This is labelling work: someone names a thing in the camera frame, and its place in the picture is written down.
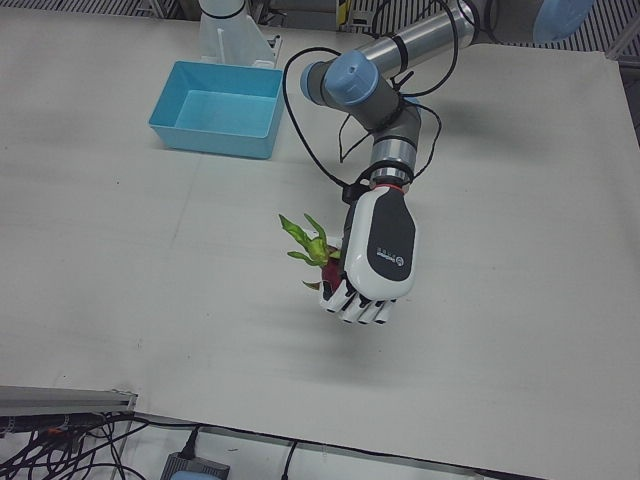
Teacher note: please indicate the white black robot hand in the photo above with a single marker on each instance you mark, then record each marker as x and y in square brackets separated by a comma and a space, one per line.
[385, 240]

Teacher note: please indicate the grey power adapter box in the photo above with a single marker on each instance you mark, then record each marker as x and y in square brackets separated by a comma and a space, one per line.
[200, 465]

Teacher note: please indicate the pink dragon fruit green leaves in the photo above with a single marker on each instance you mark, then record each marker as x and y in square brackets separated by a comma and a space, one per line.
[332, 272]

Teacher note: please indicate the yellow black striped post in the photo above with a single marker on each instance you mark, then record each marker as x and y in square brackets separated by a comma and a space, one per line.
[343, 11]

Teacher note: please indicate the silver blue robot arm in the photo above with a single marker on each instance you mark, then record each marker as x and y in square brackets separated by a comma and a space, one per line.
[430, 30]

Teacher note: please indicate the light blue plastic bin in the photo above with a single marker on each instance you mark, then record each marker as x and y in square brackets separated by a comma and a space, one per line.
[220, 140]

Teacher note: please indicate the aluminium frame corner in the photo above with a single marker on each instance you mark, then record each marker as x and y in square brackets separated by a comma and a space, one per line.
[625, 40]

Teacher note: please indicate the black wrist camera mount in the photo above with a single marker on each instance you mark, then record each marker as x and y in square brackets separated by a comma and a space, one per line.
[352, 190]

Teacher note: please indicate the black power strip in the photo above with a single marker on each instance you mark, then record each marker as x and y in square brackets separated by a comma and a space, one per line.
[30, 424]

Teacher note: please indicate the aluminium profile rail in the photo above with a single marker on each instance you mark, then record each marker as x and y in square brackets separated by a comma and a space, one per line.
[60, 397]

